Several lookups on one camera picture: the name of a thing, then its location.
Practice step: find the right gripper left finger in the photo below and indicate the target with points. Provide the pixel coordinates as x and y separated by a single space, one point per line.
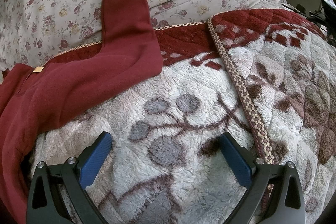
45 203

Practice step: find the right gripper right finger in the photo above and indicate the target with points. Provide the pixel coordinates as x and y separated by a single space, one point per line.
286 204

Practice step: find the dark red sweater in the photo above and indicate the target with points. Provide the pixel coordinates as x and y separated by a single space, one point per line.
33 103

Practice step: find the floral fleece blanket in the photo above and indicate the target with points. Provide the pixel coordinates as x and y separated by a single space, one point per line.
166 165

